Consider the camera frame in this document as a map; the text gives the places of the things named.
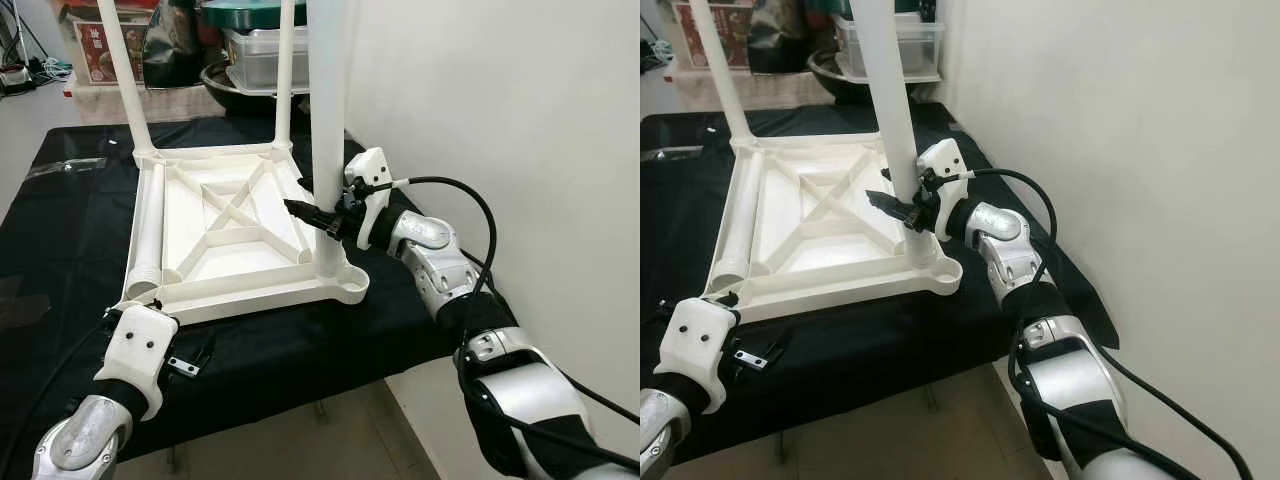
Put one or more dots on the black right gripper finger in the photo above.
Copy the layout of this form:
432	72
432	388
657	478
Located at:
310	214
890	208

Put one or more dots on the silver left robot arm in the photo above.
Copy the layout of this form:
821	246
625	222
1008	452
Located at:
80	440
670	430

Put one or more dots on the white plastic table top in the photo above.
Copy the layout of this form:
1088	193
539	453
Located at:
830	225
230	235

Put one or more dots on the black tablecloth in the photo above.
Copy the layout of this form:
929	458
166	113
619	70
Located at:
60	250
680	240

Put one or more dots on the clear plastic storage container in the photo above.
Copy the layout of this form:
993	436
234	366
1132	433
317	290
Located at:
255	60
925	50

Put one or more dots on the beige cloth covered bench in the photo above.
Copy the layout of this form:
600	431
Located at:
180	105

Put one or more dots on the black bag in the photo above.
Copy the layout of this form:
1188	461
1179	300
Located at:
180	45
780	40

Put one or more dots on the dark green pot lid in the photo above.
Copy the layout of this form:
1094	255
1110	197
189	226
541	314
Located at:
245	12

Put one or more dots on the clear tape strip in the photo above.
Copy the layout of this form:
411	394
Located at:
675	153
70	167

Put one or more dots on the upright vacuum cleaner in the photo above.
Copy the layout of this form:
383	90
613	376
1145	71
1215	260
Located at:
15	78

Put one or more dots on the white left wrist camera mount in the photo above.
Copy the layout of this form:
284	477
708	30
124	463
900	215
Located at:
700	345
135	350

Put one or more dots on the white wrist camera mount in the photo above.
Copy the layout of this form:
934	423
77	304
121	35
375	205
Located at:
942	158
135	350
370	165
700	345

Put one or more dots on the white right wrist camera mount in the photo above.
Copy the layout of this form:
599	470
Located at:
370	165
942	158

